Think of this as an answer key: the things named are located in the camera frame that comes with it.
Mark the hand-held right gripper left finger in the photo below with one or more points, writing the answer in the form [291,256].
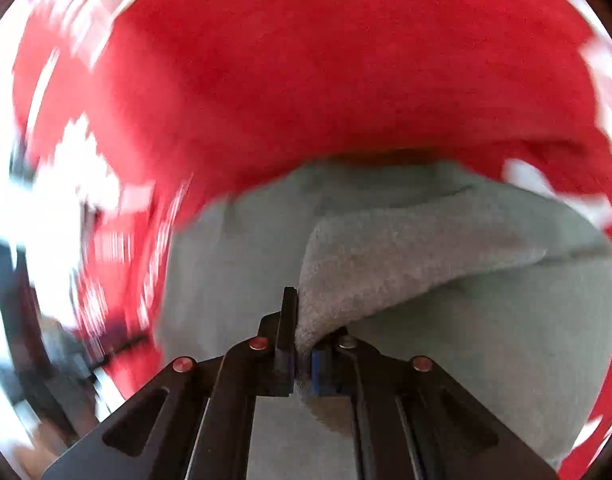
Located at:
[284,360]

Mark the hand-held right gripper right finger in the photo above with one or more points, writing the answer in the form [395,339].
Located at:
[318,371]

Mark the grey small garment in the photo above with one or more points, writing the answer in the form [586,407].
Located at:
[486,335]

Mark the red printed blanket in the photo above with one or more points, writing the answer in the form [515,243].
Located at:
[286,85]

